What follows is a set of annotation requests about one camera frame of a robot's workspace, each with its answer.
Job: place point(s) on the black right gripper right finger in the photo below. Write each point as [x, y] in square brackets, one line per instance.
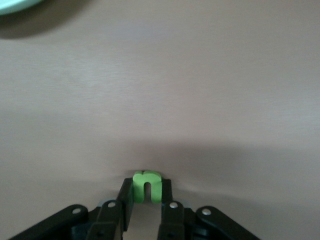
[167, 192]

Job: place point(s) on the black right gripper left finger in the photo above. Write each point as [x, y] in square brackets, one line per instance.
[127, 195]

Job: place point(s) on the green foam letter n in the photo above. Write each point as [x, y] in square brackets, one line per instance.
[140, 186]

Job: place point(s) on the brown table cover sheet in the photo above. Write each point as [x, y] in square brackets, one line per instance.
[175, 87]

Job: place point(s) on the pale green round plate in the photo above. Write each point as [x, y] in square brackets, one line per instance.
[12, 5]

